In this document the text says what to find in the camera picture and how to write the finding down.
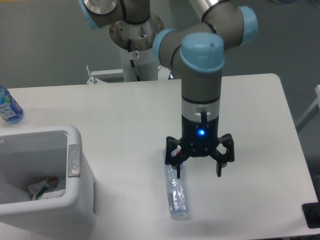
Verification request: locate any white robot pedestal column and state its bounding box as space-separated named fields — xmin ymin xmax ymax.
xmin=109 ymin=13 xmax=165 ymax=82

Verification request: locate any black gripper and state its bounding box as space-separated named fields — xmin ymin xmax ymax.
xmin=165 ymin=116 xmax=235 ymax=179

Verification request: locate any white plastic trash can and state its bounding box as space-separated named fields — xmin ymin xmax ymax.
xmin=0 ymin=125 xmax=97 ymax=234

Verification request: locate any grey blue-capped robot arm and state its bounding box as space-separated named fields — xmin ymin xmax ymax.
xmin=79 ymin=0 xmax=258 ymax=174

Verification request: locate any green white trash in can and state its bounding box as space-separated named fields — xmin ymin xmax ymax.
xmin=27 ymin=176 xmax=66 ymax=201

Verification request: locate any black device at table edge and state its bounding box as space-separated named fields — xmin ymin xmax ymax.
xmin=302 ymin=202 xmax=320 ymax=229

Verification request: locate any clear crushed plastic bottle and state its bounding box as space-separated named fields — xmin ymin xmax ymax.
xmin=163 ymin=163 xmax=190 ymax=221

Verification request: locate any black cable on pedestal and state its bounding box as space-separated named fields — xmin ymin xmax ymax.
xmin=127 ymin=38 xmax=142 ymax=82

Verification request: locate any white metal base bracket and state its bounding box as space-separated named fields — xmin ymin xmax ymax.
xmin=86 ymin=65 xmax=176 ymax=85

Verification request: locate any white frame at right edge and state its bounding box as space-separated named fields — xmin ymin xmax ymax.
xmin=295 ymin=84 xmax=320 ymax=133

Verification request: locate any blue labelled water bottle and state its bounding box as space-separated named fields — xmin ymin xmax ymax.
xmin=0 ymin=85 xmax=24 ymax=124

